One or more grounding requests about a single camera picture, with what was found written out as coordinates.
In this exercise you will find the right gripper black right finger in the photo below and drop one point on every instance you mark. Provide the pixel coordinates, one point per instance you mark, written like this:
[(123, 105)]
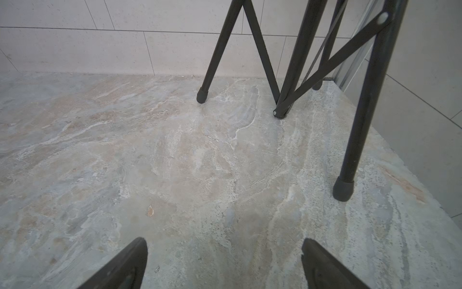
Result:
[(323, 271)]

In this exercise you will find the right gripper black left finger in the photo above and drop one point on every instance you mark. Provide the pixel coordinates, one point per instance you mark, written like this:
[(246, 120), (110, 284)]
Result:
[(125, 271)]

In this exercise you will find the black music stand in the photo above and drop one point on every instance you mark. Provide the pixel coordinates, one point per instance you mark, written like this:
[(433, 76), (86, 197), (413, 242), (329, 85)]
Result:
[(383, 29)]

